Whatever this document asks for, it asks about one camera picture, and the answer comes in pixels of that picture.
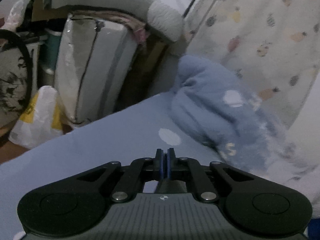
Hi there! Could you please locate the yellow white plastic bag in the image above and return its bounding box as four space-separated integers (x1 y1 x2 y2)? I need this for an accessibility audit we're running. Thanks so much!
9 86 63 149

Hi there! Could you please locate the blue printed bed sheet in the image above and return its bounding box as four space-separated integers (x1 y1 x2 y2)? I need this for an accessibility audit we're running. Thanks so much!
1 92 219 239

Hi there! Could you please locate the blue printed duvet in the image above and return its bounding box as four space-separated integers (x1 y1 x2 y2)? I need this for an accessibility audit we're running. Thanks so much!
170 55 285 172

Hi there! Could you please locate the fruit print white curtain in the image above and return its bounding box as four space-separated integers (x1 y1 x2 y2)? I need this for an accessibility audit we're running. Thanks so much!
187 0 319 126

